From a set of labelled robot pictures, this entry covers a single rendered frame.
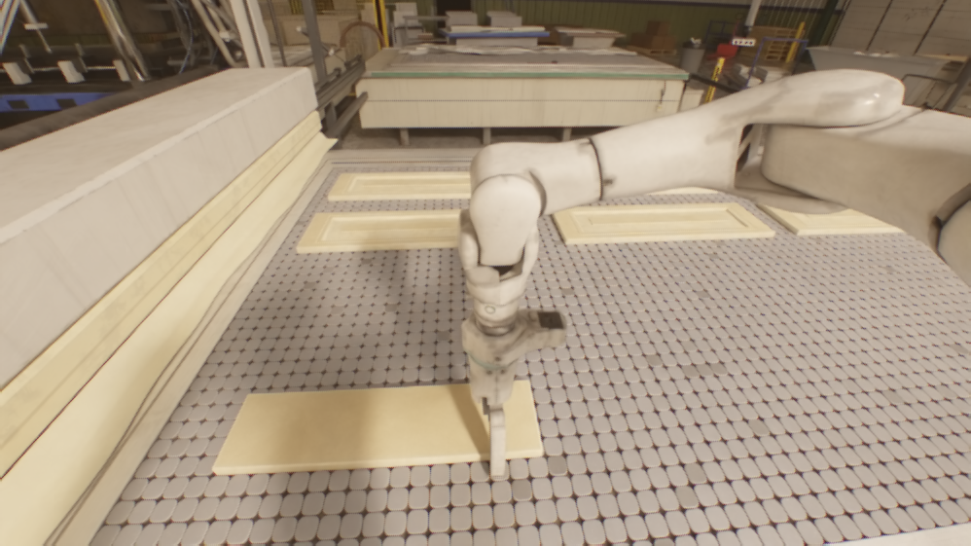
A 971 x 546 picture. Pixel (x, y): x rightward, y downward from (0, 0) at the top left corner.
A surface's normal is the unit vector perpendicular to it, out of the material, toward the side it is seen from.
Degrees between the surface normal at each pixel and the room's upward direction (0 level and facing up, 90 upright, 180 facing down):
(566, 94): 90
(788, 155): 104
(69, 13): 90
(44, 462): 52
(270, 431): 0
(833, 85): 20
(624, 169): 75
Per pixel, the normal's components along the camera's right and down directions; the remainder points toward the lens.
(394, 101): 0.07, 0.56
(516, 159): -0.20, -0.67
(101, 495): 0.01, -0.83
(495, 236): -0.04, 0.80
